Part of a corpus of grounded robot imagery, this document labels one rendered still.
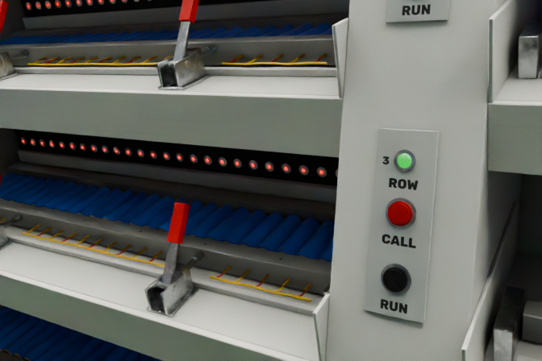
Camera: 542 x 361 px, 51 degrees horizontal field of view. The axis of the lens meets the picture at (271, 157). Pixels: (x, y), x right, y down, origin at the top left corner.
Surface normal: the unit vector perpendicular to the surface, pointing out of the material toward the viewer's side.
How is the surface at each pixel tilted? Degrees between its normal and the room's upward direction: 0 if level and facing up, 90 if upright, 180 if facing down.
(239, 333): 23
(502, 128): 113
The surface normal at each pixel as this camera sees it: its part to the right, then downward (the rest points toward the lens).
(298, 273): -0.50, 0.40
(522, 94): -0.14, -0.91
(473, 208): -0.51, 0.01
